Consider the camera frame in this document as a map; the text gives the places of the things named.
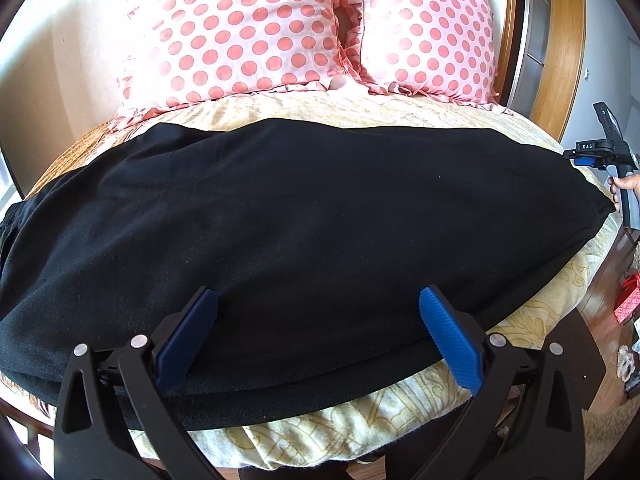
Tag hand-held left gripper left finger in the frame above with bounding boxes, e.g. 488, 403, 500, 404
54, 286, 219, 480

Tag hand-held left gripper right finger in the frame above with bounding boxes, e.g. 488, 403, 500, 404
409, 286, 584, 480

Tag black pants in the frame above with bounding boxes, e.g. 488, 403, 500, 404
0, 119, 617, 432

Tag person's right hand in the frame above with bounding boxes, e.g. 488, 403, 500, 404
608, 172, 640, 217

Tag yellow patterned bedspread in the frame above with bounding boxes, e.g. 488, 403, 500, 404
0, 82, 620, 471

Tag wooden wardrobe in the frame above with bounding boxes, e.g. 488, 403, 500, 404
500, 0, 587, 142

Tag red patterned box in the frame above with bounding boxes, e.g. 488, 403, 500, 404
613, 273, 640, 325

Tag pink polka dot pillow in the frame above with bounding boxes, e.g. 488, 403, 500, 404
336, 0, 516, 117
114, 0, 351, 111

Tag wooden bed frame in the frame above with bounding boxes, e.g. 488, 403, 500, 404
0, 380, 57, 466

